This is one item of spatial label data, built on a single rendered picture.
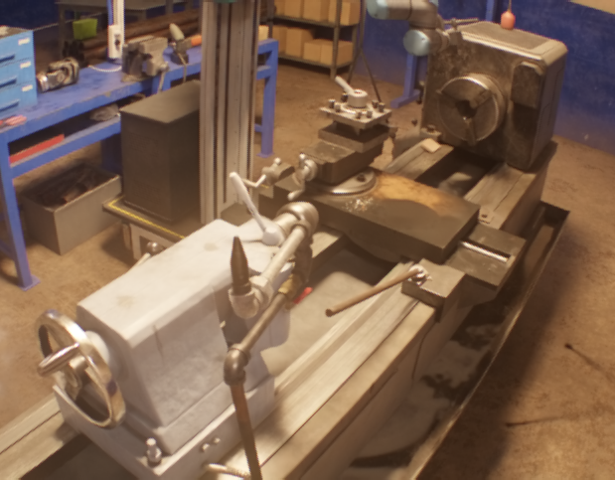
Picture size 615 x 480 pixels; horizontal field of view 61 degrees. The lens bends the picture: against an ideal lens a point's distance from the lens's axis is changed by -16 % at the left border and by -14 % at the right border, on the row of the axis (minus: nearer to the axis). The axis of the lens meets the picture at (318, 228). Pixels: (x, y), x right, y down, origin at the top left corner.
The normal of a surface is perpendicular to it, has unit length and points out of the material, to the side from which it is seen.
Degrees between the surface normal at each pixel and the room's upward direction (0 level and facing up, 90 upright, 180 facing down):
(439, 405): 0
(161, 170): 90
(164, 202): 90
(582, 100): 90
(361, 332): 0
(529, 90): 90
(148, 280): 0
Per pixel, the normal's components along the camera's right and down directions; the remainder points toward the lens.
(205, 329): 0.83, 0.11
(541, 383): 0.07, -0.86
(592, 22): -0.55, 0.39
